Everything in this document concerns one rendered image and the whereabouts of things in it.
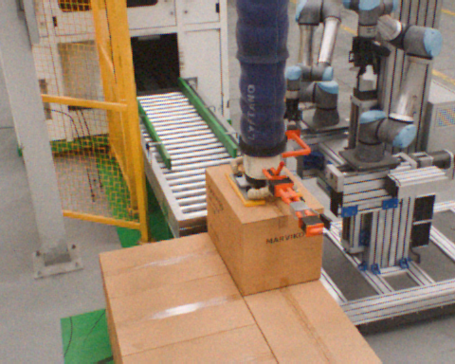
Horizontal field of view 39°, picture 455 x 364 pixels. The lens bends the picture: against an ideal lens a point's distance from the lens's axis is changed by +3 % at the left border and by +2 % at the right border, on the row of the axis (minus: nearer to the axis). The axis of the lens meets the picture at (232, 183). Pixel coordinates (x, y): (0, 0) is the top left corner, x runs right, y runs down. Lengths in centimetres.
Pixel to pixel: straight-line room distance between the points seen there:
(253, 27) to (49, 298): 220
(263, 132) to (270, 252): 56
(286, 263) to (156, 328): 67
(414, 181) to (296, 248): 68
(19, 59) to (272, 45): 160
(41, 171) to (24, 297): 78
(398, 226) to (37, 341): 211
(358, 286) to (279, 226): 95
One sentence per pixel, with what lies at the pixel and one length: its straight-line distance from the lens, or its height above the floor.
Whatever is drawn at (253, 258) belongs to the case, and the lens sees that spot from 290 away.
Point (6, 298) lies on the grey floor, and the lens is 418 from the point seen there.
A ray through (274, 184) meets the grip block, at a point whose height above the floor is 109.
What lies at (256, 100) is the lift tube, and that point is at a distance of 279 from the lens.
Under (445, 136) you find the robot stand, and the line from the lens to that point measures 351.
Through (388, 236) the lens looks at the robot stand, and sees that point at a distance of 370.
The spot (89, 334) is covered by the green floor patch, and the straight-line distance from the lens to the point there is 376.
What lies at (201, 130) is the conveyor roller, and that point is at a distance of 475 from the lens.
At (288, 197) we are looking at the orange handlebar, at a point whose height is 109.
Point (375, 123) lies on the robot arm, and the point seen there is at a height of 124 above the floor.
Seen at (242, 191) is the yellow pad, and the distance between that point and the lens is 299.
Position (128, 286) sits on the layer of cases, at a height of 54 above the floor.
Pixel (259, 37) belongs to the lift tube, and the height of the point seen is 171.
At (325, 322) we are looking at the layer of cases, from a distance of 289.
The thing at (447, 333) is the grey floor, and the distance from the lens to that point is 381.
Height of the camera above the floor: 240
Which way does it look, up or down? 28 degrees down
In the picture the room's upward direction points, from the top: 2 degrees counter-clockwise
